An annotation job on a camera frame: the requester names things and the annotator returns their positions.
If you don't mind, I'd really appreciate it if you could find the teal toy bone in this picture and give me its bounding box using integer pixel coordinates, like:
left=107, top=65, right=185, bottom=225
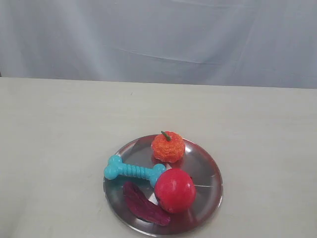
left=104, top=155, right=166, bottom=187

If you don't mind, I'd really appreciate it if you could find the orange toy tangerine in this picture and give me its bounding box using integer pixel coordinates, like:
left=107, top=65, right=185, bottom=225
left=151, top=131, right=185, bottom=163

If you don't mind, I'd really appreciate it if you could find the round stainless steel plate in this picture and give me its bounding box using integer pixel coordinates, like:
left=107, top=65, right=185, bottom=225
left=103, top=140, right=223, bottom=238

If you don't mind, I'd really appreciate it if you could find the red toy apple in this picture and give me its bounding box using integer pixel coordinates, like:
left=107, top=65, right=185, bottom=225
left=154, top=168, right=196, bottom=214

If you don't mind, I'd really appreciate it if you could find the purple toy sweet potato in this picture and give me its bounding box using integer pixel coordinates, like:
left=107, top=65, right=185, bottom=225
left=123, top=181, right=171, bottom=226

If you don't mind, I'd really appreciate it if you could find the white backdrop cloth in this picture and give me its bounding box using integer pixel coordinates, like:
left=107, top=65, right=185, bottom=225
left=0, top=0, right=317, bottom=88

